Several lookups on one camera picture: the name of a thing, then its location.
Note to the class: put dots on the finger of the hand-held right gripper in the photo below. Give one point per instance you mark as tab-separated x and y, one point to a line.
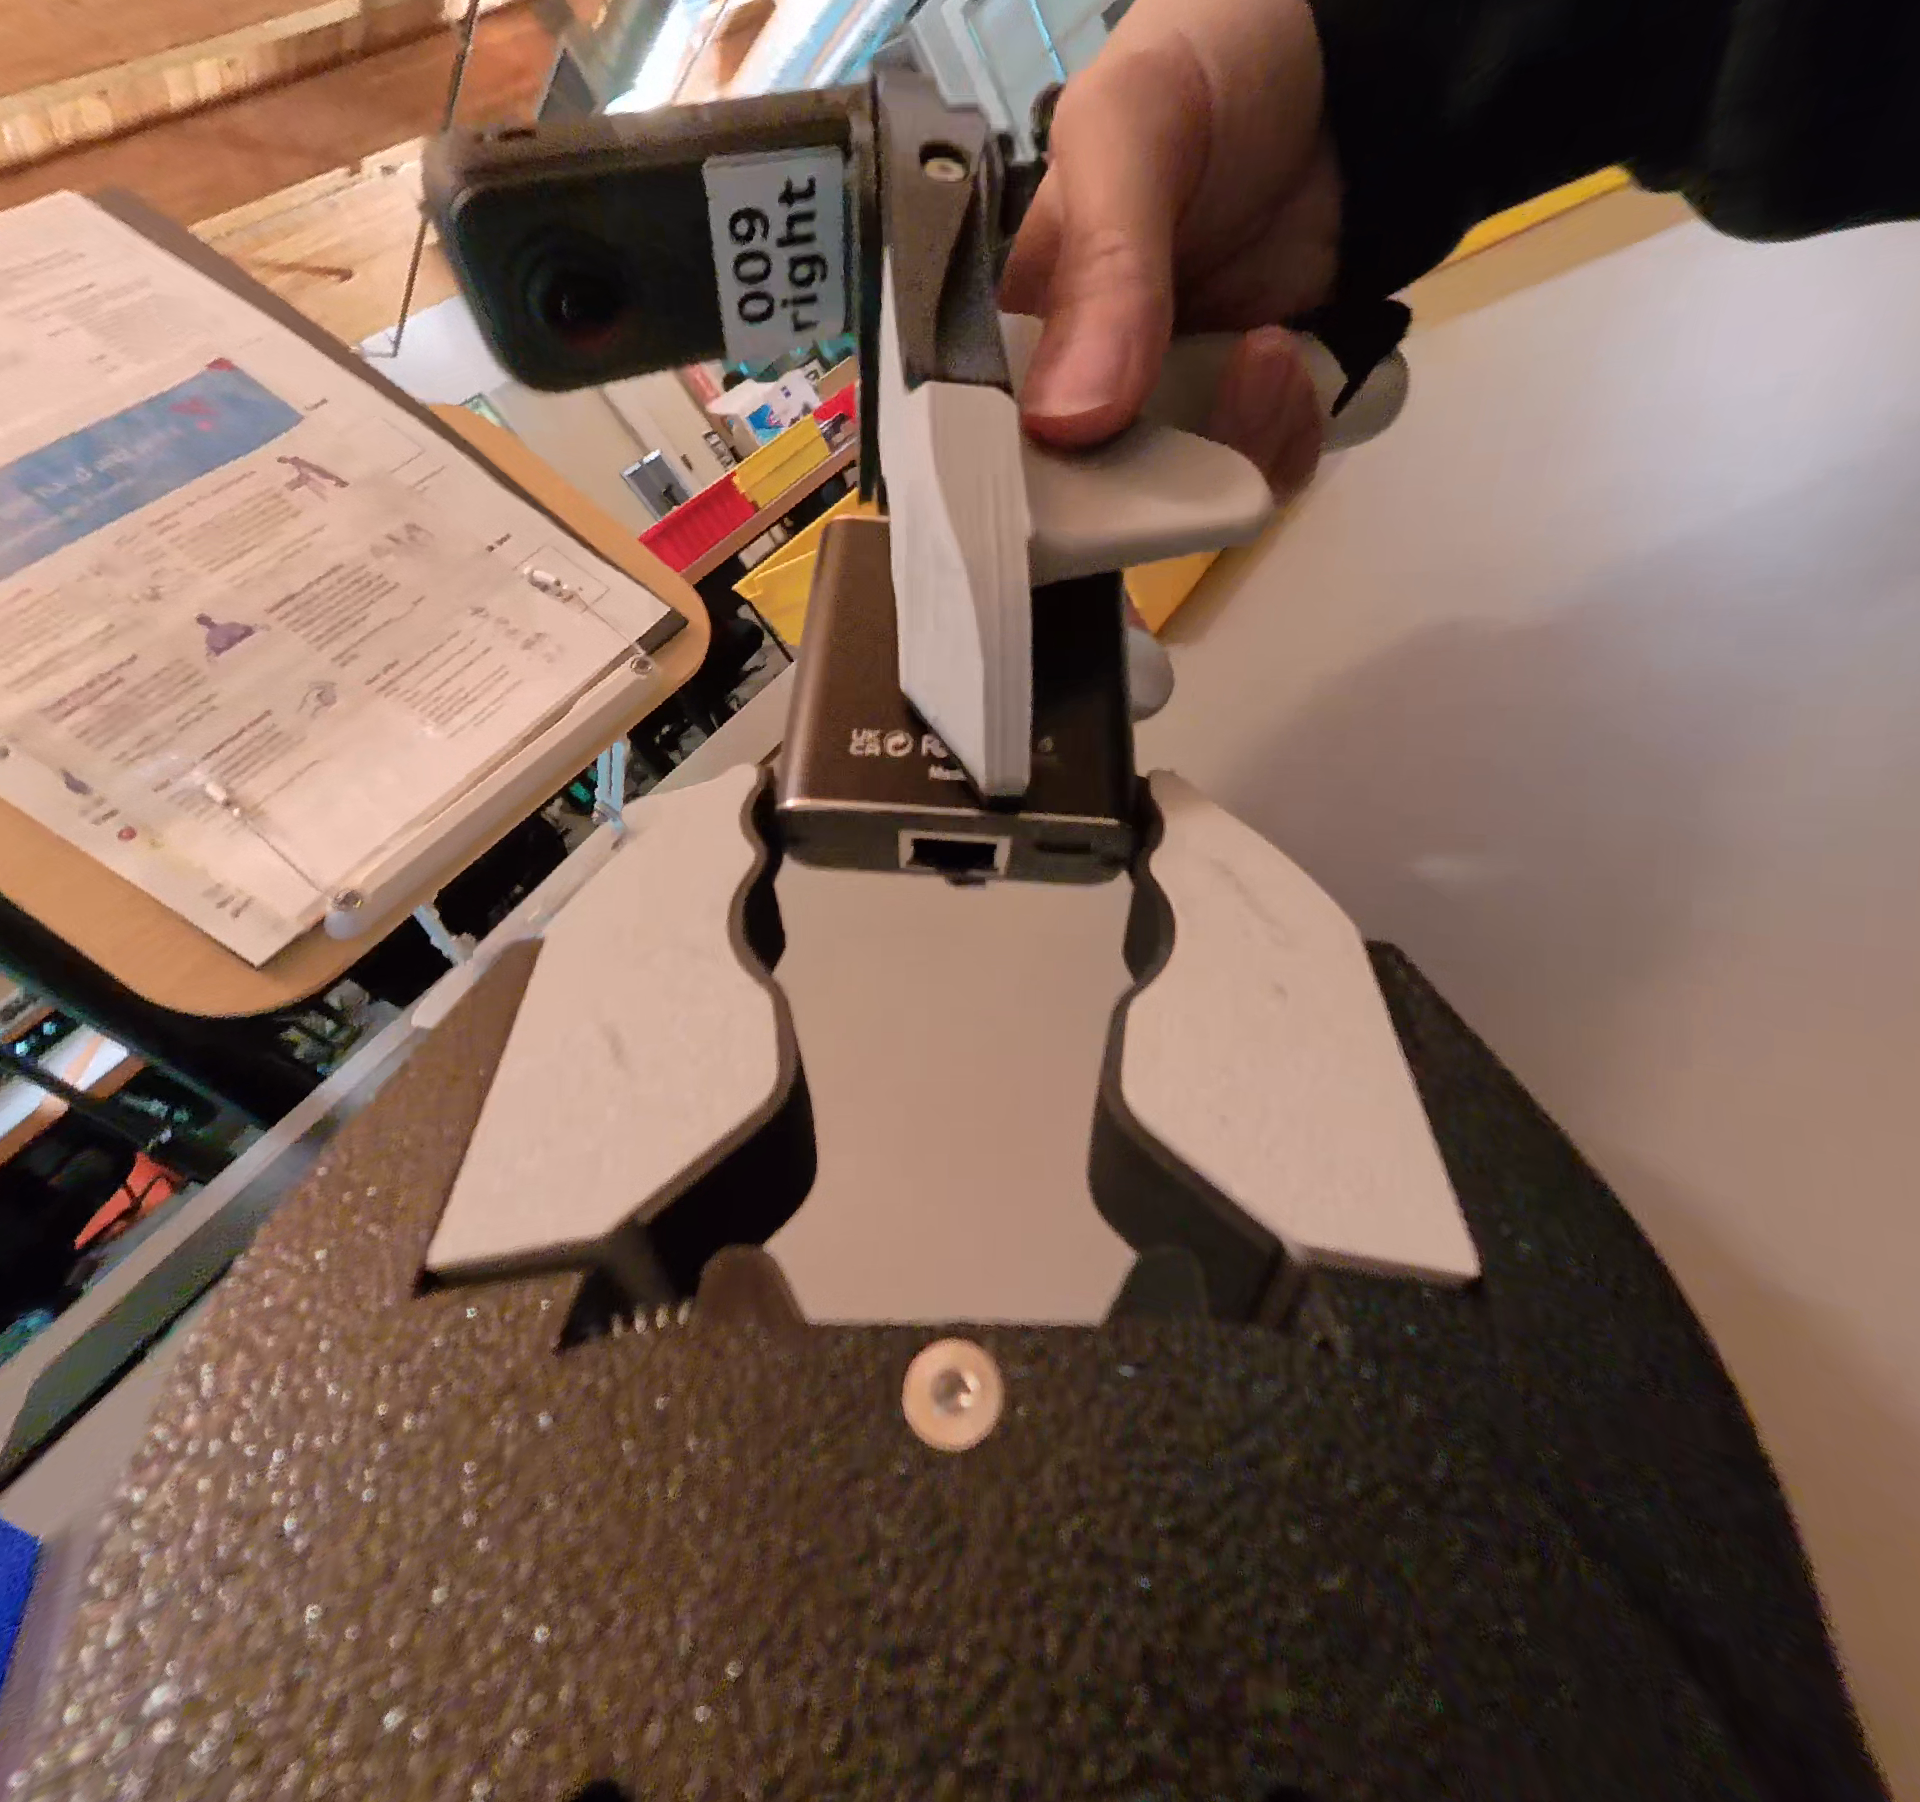
962	558
1147	678

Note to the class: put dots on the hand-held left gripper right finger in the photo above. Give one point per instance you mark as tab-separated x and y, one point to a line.
1275	1052

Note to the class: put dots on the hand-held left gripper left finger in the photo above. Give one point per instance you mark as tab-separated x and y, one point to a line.
631	1052

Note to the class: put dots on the black network adapter box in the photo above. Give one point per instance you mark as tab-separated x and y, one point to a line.
854	661

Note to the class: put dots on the person's right forearm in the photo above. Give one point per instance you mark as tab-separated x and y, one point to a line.
1574	31

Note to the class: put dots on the person's right hand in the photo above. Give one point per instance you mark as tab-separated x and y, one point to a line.
1197	151

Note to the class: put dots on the red storage bin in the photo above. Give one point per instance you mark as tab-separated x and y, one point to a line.
693	518

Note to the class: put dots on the wooden document stand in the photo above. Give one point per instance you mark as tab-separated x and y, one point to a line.
631	601

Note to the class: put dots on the printed instruction sheet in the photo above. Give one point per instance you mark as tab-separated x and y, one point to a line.
269	558

